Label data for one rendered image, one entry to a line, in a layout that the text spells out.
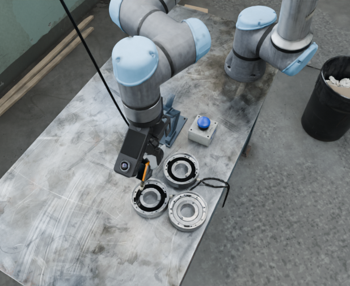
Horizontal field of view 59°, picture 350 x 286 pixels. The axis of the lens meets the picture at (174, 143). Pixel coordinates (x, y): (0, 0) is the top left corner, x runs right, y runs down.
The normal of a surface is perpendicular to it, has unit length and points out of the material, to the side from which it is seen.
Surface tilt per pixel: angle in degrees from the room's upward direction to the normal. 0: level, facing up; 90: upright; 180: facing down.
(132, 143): 32
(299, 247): 0
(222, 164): 0
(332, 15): 0
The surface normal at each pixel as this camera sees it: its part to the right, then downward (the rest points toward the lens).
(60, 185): -0.01, -0.55
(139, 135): -0.23, -0.06
